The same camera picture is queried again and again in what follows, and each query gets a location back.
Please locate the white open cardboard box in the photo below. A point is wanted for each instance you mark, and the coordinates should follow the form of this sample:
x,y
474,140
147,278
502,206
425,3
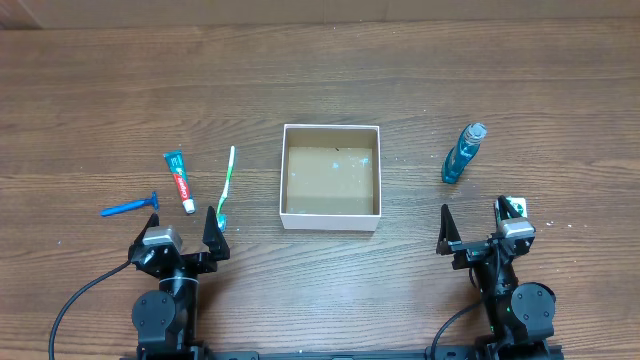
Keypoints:
x,y
330,177

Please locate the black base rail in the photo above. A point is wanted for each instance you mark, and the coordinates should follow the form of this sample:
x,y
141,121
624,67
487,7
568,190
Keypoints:
x,y
340,355

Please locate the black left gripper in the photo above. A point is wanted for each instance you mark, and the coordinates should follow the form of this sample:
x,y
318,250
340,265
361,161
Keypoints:
x,y
213,237

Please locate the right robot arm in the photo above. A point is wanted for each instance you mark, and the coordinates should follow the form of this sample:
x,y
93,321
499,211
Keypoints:
x,y
520,315

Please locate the red green toothpaste tube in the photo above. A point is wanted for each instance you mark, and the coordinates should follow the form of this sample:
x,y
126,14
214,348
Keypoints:
x,y
176,165

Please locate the green white soap bar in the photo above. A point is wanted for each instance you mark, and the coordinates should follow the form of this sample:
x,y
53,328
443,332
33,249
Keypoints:
x,y
519,205

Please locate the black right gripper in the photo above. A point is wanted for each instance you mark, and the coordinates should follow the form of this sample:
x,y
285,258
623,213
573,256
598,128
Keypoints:
x,y
471,252

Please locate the blue disposable razor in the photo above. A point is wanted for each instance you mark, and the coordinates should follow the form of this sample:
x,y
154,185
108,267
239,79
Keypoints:
x,y
133,205

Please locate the blue mouthwash bottle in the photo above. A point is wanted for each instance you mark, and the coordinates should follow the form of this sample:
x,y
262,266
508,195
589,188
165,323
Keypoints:
x,y
463,152

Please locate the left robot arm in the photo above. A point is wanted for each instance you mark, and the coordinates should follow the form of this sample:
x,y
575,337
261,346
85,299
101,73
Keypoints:
x,y
166,318

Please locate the green white toothbrush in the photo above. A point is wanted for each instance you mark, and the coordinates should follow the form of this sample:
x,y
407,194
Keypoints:
x,y
222,218

